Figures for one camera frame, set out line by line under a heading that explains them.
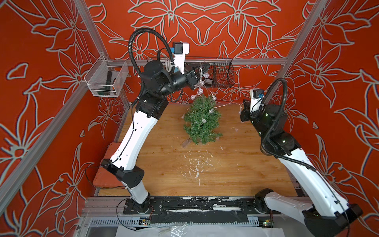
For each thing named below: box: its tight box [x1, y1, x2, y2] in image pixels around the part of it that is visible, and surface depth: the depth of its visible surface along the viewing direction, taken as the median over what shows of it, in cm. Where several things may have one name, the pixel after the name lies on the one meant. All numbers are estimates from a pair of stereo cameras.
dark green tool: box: [97, 70, 113, 96], surface depth 83 cm
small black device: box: [203, 78, 213, 85], surface depth 97 cm
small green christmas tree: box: [183, 94, 223, 146], surface depth 78 cm
